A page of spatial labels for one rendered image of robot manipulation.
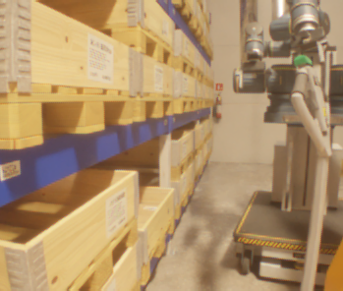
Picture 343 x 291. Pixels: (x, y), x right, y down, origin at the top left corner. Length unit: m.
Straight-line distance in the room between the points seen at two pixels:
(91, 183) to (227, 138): 5.17
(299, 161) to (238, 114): 3.83
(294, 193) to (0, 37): 2.53
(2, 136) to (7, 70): 0.14
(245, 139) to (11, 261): 5.97
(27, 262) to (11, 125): 0.31
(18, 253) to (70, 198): 0.86
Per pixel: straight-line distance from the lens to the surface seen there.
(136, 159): 2.60
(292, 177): 2.69
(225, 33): 6.58
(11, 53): 0.70
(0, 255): 0.81
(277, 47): 1.98
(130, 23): 1.54
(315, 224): 1.05
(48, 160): 0.90
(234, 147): 6.49
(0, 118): 0.72
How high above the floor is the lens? 1.28
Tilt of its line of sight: 8 degrees down
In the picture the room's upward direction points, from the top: straight up
